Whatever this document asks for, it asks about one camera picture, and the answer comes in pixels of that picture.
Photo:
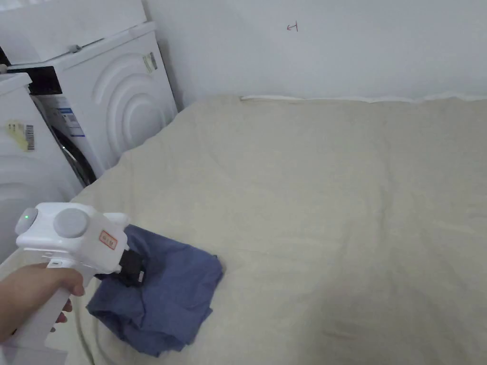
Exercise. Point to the bed with beige sheet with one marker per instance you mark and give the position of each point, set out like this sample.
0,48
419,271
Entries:
304,228

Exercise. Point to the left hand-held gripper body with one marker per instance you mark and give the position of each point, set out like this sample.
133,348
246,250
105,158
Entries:
76,237

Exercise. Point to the dark blue shirt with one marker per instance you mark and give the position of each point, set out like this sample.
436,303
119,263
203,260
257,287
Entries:
167,292

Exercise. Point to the person's left hand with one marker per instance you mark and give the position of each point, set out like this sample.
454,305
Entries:
34,292

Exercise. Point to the white washing machine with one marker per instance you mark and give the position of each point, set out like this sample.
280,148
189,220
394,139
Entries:
114,99
26,171

